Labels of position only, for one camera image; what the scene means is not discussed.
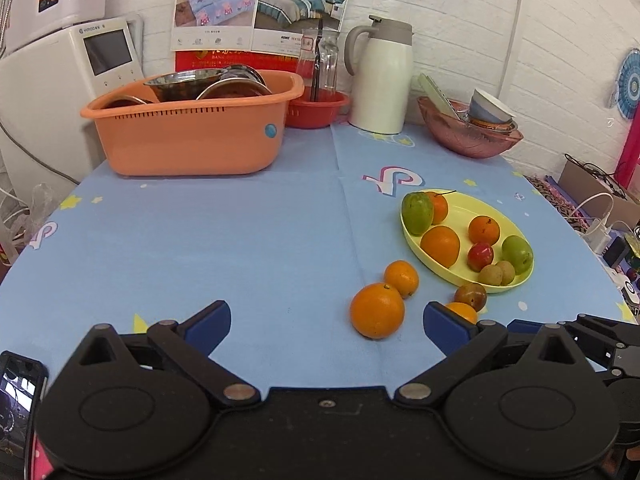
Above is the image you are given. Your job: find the pink glass bowl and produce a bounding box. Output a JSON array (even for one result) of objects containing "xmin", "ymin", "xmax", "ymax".
[{"xmin": 417, "ymin": 96, "xmax": 524, "ymax": 159}]

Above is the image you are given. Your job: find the white dish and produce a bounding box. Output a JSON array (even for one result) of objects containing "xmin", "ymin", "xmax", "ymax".
[{"xmin": 418, "ymin": 73, "xmax": 461, "ymax": 121}]

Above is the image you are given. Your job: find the small orange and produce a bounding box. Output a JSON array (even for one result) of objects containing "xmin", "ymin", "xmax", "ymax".
[
  {"xmin": 383, "ymin": 260, "xmax": 419, "ymax": 298},
  {"xmin": 444, "ymin": 302, "xmax": 478, "ymax": 325}
]

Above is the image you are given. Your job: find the orange plastic basket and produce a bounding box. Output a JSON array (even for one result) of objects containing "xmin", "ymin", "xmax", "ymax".
[{"xmin": 81, "ymin": 71, "xmax": 305, "ymax": 177}]

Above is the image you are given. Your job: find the orange with dark stem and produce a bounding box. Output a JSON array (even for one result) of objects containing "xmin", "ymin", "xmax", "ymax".
[{"xmin": 468, "ymin": 215, "xmax": 501, "ymax": 246}]

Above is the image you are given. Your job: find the red plastic basket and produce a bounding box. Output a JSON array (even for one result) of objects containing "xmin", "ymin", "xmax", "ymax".
[{"xmin": 285, "ymin": 89, "xmax": 351, "ymax": 129}]

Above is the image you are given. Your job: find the dark red-brown plum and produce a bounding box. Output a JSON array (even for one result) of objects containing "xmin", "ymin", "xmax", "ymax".
[{"xmin": 454, "ymin": 283, "xmax": 488, "ymax": 312}]

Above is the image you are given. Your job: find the large orange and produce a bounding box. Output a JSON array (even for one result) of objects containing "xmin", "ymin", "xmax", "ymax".
[
  {"xmin": 350, "ymin": 283, "xmax": 406, "ymax": 339},
  {"xmin": 425, "ymin": 192, "xmax": 449, "ymax": 226},
  {"xmin": 420, "ymin": 225, "xmax": 461, "ymax": 269}
]

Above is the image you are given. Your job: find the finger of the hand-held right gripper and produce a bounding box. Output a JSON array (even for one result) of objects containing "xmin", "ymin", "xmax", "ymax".
[{"xmin": 507, "ymin": 314, "xmax": 640, "ymax": 372}]

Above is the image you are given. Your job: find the black smartphone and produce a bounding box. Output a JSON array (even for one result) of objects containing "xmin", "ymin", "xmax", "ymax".
[{"xmin": 0, "ymin": 351, "xmax": 49, "ymax": 480}]

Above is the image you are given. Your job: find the steel bowl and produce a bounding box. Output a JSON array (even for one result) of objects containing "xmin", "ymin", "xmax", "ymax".
[
  {"xmin": 143, "ymin": 69, "xmax": 228, "ymax": 103},
  {"xmin": 196, "ymin": 64, "xmax": 273, "ymax": 101},
  {"xmin": 102, "ymin": 95, "xmax": 148, "ymax": 109}
]

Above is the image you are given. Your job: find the blue round wall decoration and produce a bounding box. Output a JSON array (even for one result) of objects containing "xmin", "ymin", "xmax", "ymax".
[{"xmin": 608, "ymin": 48, "xmax": 640, "ymax": 121}]

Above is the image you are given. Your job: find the white appliance with screen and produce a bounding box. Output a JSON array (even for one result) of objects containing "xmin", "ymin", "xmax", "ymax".
[{"xmin": 0, "ymin": 16, "xmax": 144, "ymax": 183}]

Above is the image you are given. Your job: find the green mango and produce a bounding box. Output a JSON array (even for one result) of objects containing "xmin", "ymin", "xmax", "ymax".
[{"xmin": 501, "ymin": 235, "xmax": 534, "ymax": 274}]

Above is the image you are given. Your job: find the small black device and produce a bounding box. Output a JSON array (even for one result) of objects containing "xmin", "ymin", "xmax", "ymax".
[{"xmin": 602, "ymin": 236, "xmax": 632, "ymax": 268}]

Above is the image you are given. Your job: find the wall calendar poster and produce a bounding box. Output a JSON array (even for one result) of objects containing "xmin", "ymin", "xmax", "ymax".
[{"xmin": 170, "ymin": 0, "xmax": 358, "ymax": 73}]

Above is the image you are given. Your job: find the yellow oval plate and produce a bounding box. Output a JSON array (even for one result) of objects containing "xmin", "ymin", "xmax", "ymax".
[{"xmin": 400, "ymin": 189, "xmax": 535, "ymax": 294}]

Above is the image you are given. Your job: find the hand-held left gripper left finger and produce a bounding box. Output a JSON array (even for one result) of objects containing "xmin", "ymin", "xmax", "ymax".
[{"xmin": 65, "ymin": 300, "xmax": 262, "ymax": 406}]

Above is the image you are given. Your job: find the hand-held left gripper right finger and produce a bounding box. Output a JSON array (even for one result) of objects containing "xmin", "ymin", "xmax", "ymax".
[{"xmin": 394, "ymin": 301, "xmax": 591, "ymax": 407}]

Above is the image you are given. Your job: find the white charger with cable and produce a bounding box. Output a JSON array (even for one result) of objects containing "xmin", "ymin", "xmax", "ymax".
[{"xmin": 565, "ymin": 192, "xmax": 615, "ymax": 255}]

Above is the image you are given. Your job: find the white thermos jug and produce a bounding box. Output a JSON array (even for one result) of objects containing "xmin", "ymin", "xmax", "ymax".
[{"xmin": 344, "ymin": 15, "xmax": 415, "ymax": 135}]

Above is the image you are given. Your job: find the blue and white bowl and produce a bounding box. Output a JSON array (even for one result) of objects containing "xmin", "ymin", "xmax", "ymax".
[{"xmin": 467, "ymin": 88, "xmax": 517, "ymax": 133}]

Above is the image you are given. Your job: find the red apple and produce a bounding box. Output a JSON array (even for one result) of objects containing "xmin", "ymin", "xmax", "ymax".
[{"xmin": 467, "ymin": 242, "xmax": 495, "ymax": 272}]

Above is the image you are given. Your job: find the clear drinking glass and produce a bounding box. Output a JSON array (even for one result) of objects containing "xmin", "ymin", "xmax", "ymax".
[
  {"xmin": 317, "ymin": 30, "xmax": 342, "ymax": 92},
  {"xmin": 295, "ymin": 36, "xmax": 320, "ymax": 102}
]

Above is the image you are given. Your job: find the patterned cloth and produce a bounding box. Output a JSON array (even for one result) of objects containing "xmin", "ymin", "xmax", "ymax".
[{"xmin": 525, "ymin": 174, "xmax": 591, "ymax": 233}]

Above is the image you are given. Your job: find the cardboard box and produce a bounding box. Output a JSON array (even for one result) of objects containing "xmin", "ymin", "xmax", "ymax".
[{"xmin": 557, "ymin": 157, "xmax": 633, "ymax": 218}]

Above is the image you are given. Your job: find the blue printed tablecloth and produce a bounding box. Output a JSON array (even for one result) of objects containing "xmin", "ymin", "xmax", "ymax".
[{"xmin": 0, "ymin": 120, "xmax": 640, "ymax": 391}]

